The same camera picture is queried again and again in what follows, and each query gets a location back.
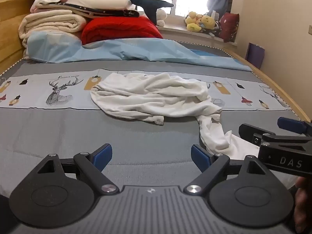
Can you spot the wooden bed frame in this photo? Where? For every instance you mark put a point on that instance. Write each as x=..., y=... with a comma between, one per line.
x=280, y=90

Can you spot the dark patterned folded cloth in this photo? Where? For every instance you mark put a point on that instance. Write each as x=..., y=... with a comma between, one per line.
x=109, y=12

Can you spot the wooden headboard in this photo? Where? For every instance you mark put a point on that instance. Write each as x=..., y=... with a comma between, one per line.
x=9, y=34

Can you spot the white folded quilt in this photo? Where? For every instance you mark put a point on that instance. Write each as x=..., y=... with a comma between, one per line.
x=97, y=2

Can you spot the light blue sheet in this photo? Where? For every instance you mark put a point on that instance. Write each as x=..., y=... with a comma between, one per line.
x=136, y=48

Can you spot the pale yellow plush toy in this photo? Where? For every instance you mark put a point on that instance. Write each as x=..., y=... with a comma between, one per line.
x=193, y=16

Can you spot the wall outlet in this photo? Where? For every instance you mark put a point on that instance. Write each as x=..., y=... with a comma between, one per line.
x=310, y=30

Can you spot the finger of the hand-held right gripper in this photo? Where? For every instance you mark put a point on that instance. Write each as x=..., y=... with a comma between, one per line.
x=251, y=129
x=290, y=124

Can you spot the person's right hand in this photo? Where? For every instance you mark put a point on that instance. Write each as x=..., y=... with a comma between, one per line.
x=303, y=199

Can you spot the white plush toy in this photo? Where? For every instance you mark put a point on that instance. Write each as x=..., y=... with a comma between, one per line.
x=161, y=17

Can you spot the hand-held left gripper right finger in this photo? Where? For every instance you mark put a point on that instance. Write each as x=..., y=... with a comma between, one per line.
x=199, y=157

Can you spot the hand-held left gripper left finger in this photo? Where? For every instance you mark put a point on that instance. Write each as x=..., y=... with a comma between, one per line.
x=103, y=154

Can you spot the white windowsill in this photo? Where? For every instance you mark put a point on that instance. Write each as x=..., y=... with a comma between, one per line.
x=180, y=33

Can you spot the white t-shirt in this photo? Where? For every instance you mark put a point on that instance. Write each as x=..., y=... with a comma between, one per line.
x=156, y=97

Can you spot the red folded blanket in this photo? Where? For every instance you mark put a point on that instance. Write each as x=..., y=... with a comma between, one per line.
x=117, y=29

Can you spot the cream folded blanket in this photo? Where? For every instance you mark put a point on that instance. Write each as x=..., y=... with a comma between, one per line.
x=48, y=23

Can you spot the dark red cushion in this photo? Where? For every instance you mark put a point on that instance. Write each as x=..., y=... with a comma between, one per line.
x=230, y=26

